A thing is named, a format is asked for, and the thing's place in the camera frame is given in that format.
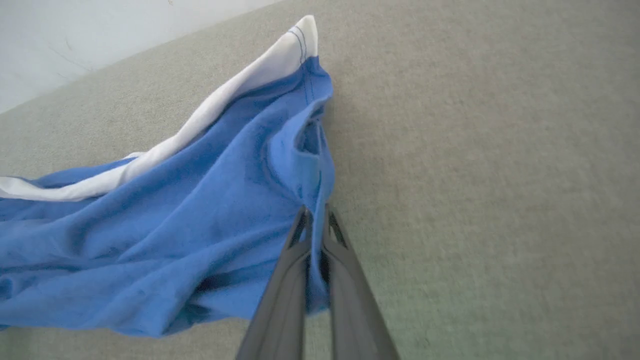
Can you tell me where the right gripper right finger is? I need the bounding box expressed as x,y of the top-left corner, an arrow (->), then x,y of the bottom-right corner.
321,204 -> 401,360

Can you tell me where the grey fabric sofa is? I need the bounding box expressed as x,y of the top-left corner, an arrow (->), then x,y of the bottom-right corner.
0,0 -> 640,360

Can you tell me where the blue garment with white trim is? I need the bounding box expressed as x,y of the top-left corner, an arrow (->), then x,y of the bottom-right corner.
0,14 -> 335,339

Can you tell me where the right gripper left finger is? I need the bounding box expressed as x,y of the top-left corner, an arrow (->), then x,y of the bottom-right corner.
235,205 -> 314,360

